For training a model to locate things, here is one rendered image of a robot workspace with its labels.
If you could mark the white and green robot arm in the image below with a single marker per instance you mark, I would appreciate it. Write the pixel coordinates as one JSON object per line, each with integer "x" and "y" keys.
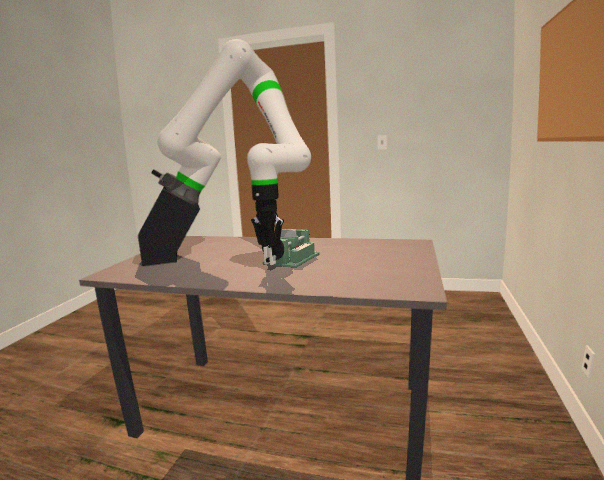
{"x": 179, "y": 139}

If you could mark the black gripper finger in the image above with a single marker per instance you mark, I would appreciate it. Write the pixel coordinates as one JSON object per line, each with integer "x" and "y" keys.
{"x": 263, "y": 235}
{"x": 274, "y": 237}

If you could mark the green clamp slide with handwheel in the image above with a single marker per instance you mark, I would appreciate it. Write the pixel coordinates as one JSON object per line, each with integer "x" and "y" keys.
{"x": 301, "y": 250}

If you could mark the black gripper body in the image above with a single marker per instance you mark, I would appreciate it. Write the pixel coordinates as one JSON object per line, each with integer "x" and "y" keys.
{"x": 271, "y": 207}

